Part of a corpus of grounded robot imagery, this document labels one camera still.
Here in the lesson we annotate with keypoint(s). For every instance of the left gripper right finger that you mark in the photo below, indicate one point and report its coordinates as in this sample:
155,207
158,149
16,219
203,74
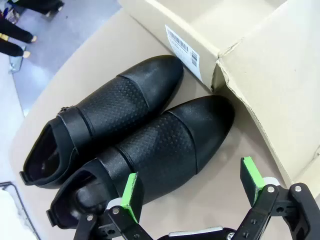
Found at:
252,182

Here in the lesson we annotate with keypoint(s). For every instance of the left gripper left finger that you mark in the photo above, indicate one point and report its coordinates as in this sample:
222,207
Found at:
132,197

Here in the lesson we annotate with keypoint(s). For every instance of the black leather buckle shoe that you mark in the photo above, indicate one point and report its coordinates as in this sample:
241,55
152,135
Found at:
120,100
170,147

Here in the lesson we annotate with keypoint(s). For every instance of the brown cardboard shoe box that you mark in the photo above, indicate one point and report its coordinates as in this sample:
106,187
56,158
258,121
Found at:
275,75

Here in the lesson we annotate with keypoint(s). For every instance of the bystander in black trousers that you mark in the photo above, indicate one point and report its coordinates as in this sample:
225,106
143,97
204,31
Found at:
15,31

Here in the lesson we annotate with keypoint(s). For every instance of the colourful patterned bag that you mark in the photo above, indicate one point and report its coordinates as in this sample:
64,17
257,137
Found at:
12,15

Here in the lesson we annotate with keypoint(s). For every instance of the black metal tube frame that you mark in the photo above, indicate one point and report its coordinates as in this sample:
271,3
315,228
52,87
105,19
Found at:
7,183

